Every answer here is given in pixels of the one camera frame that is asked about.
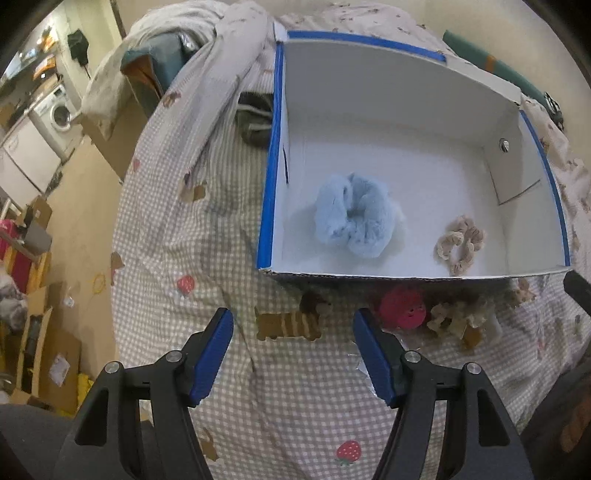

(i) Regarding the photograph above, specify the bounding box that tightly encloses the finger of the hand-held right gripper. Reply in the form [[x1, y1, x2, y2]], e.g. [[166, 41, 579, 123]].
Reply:
[[563, 270, 591, 319]]

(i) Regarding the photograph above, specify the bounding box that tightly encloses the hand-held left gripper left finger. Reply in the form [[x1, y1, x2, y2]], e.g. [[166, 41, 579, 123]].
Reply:
[[53, 307, 235, 480]]

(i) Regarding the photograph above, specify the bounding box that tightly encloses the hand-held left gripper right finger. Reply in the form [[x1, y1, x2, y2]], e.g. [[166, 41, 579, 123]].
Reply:
[[353, 308, 536, 480]]

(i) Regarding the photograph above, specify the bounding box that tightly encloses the beige and white fluffy scrunchie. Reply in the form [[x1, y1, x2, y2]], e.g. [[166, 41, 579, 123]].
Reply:
[[427, 298, 502, 352]]

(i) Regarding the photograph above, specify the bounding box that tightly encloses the white cardboard box blue tape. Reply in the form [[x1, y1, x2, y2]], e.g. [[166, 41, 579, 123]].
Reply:
[[257, 30, 573, 280]]

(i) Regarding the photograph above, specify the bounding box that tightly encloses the checked printed bedsheet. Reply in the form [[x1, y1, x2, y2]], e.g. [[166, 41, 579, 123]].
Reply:
[[111, 0, 591, 480]]

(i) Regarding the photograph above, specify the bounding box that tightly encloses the beige knitted scrunchie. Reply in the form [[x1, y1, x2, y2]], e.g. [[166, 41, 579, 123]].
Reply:
[[434, 215, 488, 278]]

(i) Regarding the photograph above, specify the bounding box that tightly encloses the light blue fluffy scrunchie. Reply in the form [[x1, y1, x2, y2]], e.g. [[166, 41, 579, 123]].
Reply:
[[314, 173, 404, 259]]

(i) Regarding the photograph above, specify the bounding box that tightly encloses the open cardboard box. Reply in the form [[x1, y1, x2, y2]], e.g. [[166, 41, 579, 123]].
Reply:
[[16, 284, 83, 414]]

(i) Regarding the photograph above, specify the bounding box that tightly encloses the small black object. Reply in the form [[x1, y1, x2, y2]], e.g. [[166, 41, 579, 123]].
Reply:
[[544, 92, 566, 131]]

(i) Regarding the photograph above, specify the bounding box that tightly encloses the cardboard box with dark items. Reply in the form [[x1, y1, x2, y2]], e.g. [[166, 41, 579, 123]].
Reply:
[[16, 196, 54, 254]]

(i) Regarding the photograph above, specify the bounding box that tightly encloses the pink and yellow rack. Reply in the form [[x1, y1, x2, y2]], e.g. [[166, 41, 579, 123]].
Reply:
[[0, 219, 49, 294]]

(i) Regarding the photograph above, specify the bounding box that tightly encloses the green mat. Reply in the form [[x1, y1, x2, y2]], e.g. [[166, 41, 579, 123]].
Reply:
[[442, 30, 550, 109]]

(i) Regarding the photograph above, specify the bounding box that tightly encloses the white cabinet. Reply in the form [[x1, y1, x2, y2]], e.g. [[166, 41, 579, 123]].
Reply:
[[0, 115, 63, 195]]

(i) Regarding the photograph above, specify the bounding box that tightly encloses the white washing machine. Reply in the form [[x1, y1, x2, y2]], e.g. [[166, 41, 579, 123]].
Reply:
[[32, 85, 77, 155]]

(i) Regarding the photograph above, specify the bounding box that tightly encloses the white floral quilt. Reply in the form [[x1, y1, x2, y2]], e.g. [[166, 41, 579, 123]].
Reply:
[[83, 0, 278, 185]]

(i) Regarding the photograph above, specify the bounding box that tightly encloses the teal and orange cloth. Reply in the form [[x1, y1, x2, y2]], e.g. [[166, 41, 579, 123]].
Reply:
[[121, 31, 199, 102]]

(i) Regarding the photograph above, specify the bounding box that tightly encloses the hanging black jacket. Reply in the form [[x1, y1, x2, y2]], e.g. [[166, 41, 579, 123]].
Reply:
[[67, 30, 90, 68]]

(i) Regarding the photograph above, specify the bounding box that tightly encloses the dark cloth with white cord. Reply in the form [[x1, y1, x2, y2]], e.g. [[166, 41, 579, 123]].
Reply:
[[235, 91, 274, 148]]

